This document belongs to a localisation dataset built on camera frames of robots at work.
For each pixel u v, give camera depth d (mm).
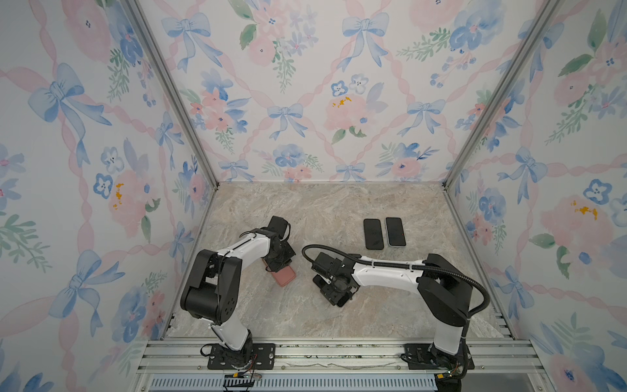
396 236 1021
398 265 524
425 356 727
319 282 868
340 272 648
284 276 899
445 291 469
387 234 1019
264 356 739
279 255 783
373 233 1030
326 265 689
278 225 776
